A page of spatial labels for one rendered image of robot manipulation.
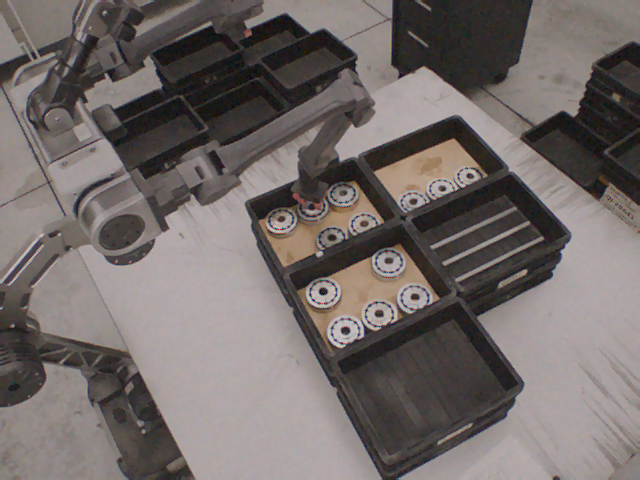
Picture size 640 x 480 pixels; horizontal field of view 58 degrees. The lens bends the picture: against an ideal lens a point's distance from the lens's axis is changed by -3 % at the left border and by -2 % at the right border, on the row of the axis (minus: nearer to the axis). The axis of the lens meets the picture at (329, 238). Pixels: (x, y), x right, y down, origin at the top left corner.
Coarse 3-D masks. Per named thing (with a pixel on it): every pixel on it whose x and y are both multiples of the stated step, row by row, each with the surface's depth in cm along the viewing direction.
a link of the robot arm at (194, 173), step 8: (192, 160) 118; (200, 160) 118; (208, 160) 119; (176, 168) 116; (184, 168) 116; (192, 168) 117; (200, 168) 118; (208, 168) 118; (216, 168) 120; (184, 176) 116; (192, 176) 116; (200, 176) 118; (208, 176) 118; (192, 184) 116; (200, 184) 117; (192, 192) 119
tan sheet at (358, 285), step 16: (352, 272) 177; (368, 272) 176; (416, 272) 175; (304, 288) 174; (352, 288) 173; (368, 288) 173; (384, 288) 173; (432, 288) 172; (352, 304) 170; (320, 320) 168
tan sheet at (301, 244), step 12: (360, 192) 195; (360, 204) 192; (336, 216) 189; (348, 216) 189; (264, 228) 188; (300, 228) 187; (312, 228) 187; (276, 240) 185; (288, 240) 185; (300, 240) 185; (312, 240) 184; (276, 252) 183; (288, 252) 182; (300, 252) 182; (312, 252) 182; (288, 264) 180
